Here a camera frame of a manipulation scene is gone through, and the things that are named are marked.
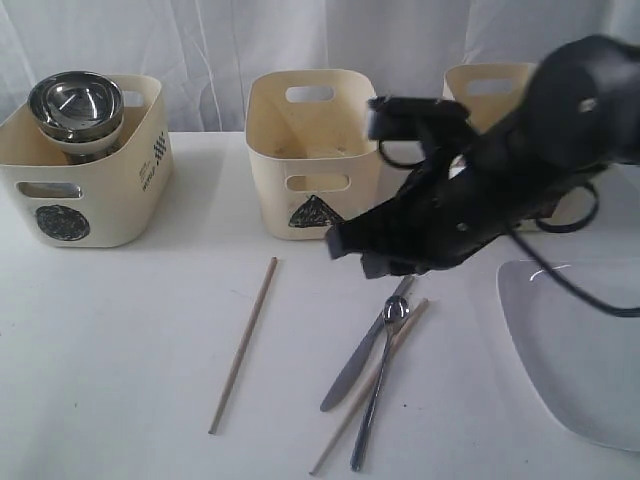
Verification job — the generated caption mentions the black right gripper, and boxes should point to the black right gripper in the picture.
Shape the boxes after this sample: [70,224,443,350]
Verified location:
[324,142,530,279]

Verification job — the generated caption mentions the steel spoon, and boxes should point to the steel spoon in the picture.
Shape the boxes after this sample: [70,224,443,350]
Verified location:
[350,295,410,472]

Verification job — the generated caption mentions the wooden chopstick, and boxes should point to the wooden chopstick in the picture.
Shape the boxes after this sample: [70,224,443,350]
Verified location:
[309,298,430,477]
[208,257,279,435]

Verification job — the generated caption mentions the steel table knife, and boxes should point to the steel table knife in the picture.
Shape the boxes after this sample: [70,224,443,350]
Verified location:
[319,274,416,413]

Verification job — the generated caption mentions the white ceramic bowl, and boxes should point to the white ceramic bowl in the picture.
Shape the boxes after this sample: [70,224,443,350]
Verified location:
[49,128,121,155]

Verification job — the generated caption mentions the stainless steel bowl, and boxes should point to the stainless steel bowl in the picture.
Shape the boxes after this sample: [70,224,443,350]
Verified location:
[44,82,106,127]
[27,71,124,143]

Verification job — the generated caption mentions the steel mug with solid handle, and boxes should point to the steel mug with solid handle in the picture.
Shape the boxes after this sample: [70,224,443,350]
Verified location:
[16,182,83,199]

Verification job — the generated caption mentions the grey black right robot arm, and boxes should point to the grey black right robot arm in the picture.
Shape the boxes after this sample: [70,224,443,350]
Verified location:
[325,35,639,278]

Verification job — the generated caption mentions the cream bin with triangle mark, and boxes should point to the cream bin with triangle mark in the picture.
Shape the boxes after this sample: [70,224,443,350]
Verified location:
[245,69,382,241]

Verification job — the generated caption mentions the cream bin with square mark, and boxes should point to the cream bin with square mark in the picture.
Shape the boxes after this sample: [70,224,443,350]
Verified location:
[443,62,600,234]

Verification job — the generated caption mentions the large white square plate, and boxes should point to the large white square plate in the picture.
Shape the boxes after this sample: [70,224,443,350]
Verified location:
[496,260,639,452]

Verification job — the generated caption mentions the white backdrop curtain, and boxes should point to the white backdrop curtain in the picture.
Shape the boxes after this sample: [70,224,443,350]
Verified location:
[1,0,639,131]

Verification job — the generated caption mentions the cream bin with circle mark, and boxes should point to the cream bin with circle mark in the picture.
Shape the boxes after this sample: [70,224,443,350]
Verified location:
[1,74,173,248]

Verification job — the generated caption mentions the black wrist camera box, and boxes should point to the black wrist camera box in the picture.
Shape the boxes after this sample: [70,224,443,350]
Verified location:
[367,96,470,141]

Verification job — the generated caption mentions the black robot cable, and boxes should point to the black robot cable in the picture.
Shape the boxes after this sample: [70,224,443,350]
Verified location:
[377,137,640,318]

